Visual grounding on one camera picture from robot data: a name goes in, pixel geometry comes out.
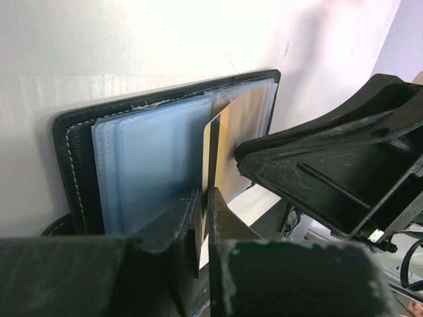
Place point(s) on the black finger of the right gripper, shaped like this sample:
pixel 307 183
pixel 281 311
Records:
pixel 310 165

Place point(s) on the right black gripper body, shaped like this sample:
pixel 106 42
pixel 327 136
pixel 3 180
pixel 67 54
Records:
pixel 386 144

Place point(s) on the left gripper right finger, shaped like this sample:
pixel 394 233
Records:
pixel 253 276

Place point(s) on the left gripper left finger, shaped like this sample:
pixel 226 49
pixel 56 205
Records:
pixel 150 273

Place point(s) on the black leather card holder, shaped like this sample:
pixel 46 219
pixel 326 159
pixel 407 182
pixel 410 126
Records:
pixel 120 161

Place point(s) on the gold card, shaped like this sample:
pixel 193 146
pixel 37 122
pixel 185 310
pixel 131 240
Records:
pixel 220 139
pixel 252 107

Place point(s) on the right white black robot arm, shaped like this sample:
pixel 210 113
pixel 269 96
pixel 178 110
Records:
pixel 390 237

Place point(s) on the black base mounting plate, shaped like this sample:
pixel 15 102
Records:
pixel 201 304

